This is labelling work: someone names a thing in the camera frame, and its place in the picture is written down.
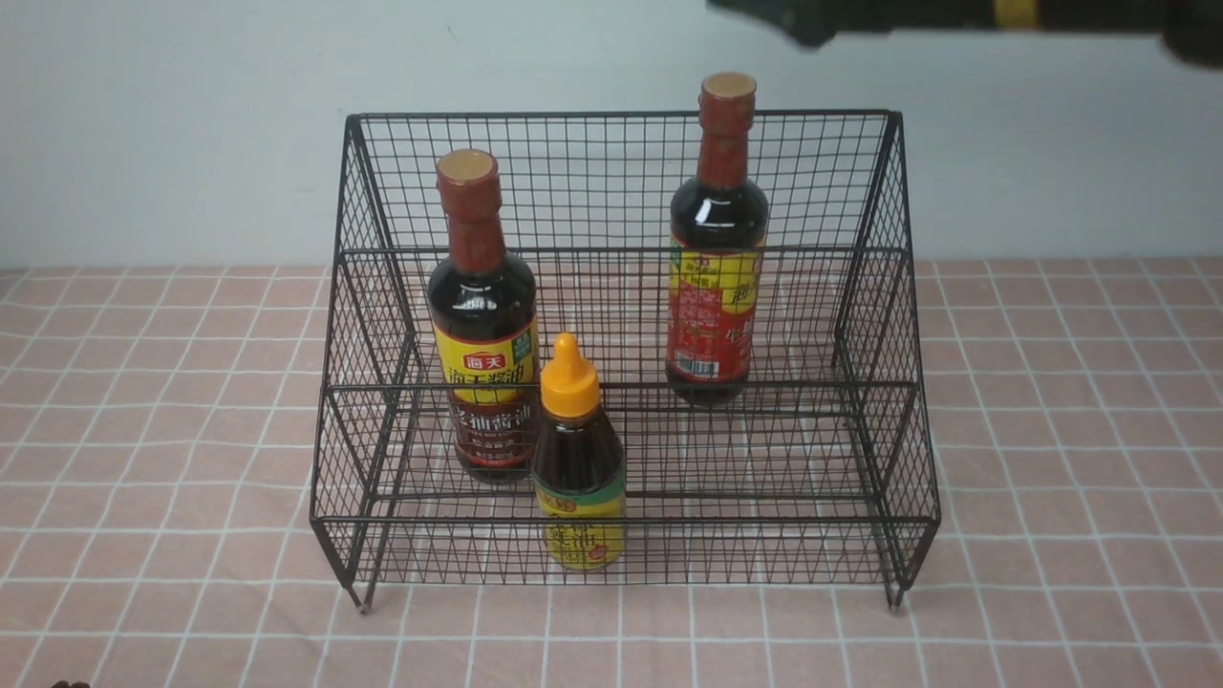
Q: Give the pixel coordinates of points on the dark soy sauce bottle brown label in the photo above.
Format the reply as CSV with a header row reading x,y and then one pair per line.
x,y
482,301

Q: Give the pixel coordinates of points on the small oil bottle orange cap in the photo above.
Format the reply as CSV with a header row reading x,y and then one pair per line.
x,y
579,469

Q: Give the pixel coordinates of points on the light soy sauce bottle red label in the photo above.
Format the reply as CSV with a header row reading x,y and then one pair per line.
x,y
718,223

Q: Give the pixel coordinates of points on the dark robot arm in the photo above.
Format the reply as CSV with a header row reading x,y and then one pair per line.
x,y
1191,31

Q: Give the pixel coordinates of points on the black wire mesh rack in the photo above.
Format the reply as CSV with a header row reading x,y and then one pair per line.
x,y
821,469

